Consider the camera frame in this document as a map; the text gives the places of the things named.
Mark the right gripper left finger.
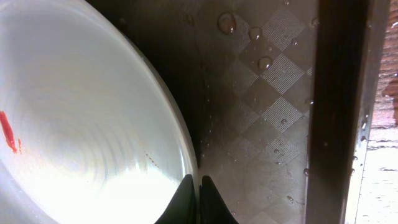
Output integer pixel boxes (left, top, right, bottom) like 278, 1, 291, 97
155, 174, 197, 224

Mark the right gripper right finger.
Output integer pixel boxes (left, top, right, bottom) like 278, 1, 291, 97
200, 175, 238, 224

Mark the white plate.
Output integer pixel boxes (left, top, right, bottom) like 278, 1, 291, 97
1, 0, 197, 223

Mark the large brown serving tray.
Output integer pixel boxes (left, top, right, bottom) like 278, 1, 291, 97
90, 0, 397, 223

